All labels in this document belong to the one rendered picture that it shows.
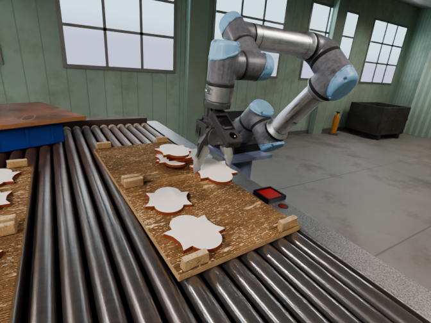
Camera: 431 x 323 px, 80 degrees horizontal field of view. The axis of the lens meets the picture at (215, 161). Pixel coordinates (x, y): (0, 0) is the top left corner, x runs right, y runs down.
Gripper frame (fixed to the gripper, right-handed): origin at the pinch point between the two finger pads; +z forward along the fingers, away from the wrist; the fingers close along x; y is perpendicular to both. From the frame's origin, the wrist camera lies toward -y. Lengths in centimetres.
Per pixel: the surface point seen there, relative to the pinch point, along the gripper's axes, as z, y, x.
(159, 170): 10.1, 22.3, 8.6
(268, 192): 8.0, -6.3, -18.6
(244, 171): 28, 40, -48
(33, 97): 54, 328, 60
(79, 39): -17, 332, 3
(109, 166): 11.2, 32.8, 23.9
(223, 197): 7.6, -4.0, -2.3
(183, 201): 6.6, -3.3, 10.8
